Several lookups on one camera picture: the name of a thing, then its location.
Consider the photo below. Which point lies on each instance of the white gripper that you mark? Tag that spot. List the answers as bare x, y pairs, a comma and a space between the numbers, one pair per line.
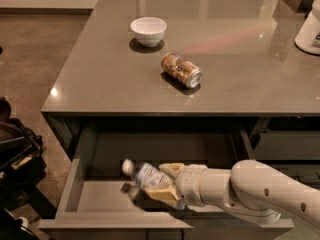
187, 183

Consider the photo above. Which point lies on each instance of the blue label plastic bottle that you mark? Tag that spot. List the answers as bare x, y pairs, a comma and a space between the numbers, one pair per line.
148, 176

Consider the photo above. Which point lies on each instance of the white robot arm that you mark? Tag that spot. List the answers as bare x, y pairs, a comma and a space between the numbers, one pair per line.
250, 190

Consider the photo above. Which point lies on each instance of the open grey top drawer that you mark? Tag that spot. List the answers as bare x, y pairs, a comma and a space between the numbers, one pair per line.
98, 202

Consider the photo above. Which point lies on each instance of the brown soda can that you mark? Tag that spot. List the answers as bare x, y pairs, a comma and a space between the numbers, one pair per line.
186, 72

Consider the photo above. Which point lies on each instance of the closed grey side drawers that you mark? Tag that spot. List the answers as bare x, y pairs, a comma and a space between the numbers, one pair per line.
289, 144

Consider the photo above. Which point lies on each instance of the white ceramic bowl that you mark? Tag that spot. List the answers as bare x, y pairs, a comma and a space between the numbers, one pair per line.
148, 31

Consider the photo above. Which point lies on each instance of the white plastic container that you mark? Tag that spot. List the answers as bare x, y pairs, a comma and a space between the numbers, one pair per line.
308, 38

